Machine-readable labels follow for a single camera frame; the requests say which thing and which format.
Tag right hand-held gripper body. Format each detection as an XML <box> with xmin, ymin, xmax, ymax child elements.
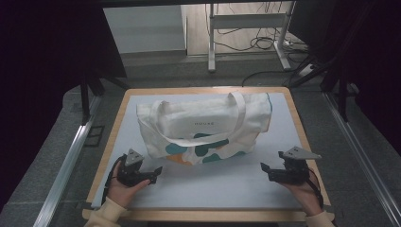
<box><xmin>268</xmin><ymin>146</ymin><xmax>323</xmax><ymax>186</ymax></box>

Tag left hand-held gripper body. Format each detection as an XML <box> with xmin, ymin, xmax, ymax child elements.
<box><xmin>116</xmin><ymin>148</ymin><xmax>156</xmax><ymax>188</ymax></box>

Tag cream canvas tote bag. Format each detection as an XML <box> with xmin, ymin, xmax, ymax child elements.
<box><xmin>135</xmin><ymin>91</ymin><xmax>273</xmax><ymax>166</ymax></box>

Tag person's left hand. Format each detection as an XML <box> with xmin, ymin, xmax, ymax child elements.
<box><xmin>106</xmin><ymin>163</ymin><xmax>152</xmax><ymax>209</ymax></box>

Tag person's right hand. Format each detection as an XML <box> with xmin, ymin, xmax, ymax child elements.
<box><xmin>278</xmin><ymin>175</ymin><xmax>323</xmax><ymax>218</ymax></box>

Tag black floor grid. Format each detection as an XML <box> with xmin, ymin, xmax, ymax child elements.
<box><xmin>83</xmin><ymin>125</ymin><xmax>106</xmax><ymax>148</ymax></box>

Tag white table mat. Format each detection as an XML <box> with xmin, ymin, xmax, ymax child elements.
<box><xmin>91</xmin><ymin>92</ymin><xmax>312</xmax><ymax>211</ymax></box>

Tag wooden framed work board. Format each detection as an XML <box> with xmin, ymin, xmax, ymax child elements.
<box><xmin>81</xmin><ymin>86</ymin><xmax>336</xmax><ymax>223</ymax></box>

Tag black stand legs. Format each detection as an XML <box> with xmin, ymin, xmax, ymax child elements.
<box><xmin>288</xmin><ymin>46</ymin><xmax>358</xmax><ymax>123</ymax></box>
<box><xmin>78</xmin><ymin>71</ymin><xmax>131</xmax><ymax>125</ymax></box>

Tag white power strip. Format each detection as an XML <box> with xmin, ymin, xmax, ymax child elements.
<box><xmin>296</xmin><ymin>61</ymin><xmax>317</xmax><ymax>79</ymax></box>

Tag dark curtain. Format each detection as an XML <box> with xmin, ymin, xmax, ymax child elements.
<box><xmin>288</xmin><ymin>0</ymin><xmax>401</xmax><ymax>157</ymax></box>
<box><xmin>0</xmin><ymin>0</ymin><xmax>128</xmax><ymax>211</ymax></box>

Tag white panel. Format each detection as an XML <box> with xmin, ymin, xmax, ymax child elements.
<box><xmin>103</xmin><ymin>5</ymin><xmax>187</xmax><ymax>55</ymax></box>

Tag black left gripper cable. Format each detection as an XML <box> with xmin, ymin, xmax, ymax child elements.
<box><xmin>100</xmin><ymin>155</ymin><xmax>126</xmax><ymax>206</ymax></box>

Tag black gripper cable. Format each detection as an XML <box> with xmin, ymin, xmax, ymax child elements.
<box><xmin>100</xmin><ymin>155</ymin><xmax>126</xmax><ymax>206</ymax></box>
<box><xmin>306</xmin><ymin>167</ymin><xmax>325</xmax><ymax>210</ymax></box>

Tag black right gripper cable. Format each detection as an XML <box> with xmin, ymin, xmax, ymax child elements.
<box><xmin>306</xmin><ymin>167</ymin><xmax>325</xmax><ymax>210</ymax></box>

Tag aluminium rail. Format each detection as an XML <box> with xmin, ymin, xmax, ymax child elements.
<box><xmin>323</xmin><ymin>92</ymin><xmax>401</xmax><ymax>227</ymax></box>
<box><xmin>32</xmin><ymin>94</ymin><xmax>102</xmax><ymax>227</ymax></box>

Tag tangle of black floor cables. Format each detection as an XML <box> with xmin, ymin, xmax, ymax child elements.
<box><xmin>213</xmin><ymin>3</ymin><xmax>287</xmax><ymax>53</ymax></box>

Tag white metal desk frame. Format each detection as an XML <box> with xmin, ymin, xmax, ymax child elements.
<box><xmin>206</xmin><ymin>1</ymin><xmax>298</xmax><ymax>73</ymax></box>

